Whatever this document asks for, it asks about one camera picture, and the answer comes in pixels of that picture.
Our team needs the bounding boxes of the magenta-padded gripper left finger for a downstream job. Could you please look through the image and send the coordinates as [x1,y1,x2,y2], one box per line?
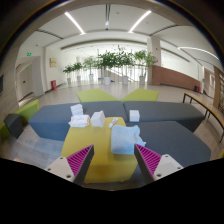
[44,143,95,187]

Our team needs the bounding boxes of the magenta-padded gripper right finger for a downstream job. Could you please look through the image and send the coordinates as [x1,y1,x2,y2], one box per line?
[134,143,185,185]

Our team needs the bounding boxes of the light blue towel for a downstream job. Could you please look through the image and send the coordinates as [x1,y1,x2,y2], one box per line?
[110,124,147,156]

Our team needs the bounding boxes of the crumpled white plastic bag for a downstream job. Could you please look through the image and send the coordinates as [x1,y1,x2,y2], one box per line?
[68,114,91,128]

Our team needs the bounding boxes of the large white cube box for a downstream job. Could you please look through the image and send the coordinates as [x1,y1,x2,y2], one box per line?
[90,110,107,128]

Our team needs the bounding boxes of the small white cube box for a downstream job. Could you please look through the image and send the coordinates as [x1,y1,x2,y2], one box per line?
[128,109,141,123]

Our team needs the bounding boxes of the stack of white tissue packs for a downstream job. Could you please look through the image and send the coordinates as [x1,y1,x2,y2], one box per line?
[69,103,84,117]

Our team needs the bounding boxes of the green upholstered bench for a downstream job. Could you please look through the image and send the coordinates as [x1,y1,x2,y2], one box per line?
[0,98,40,141]
[76,88,121,103]
[121,88,160,103]

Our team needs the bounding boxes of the dark grey cube stool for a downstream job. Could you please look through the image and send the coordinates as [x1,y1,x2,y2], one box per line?
[3,113,24,139]

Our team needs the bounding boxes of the wooden shelf unit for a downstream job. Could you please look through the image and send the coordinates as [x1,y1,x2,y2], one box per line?
[213,65,224,114]

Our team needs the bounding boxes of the row of potted plants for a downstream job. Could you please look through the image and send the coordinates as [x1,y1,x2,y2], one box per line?
[62,45,158,86]

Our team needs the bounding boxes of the ceiling strip lights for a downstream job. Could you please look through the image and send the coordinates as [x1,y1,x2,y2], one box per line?
[63,9,219,61]

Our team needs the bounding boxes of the wooden bench with black frame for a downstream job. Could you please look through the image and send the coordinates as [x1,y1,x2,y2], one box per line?
[182,91,224,144]

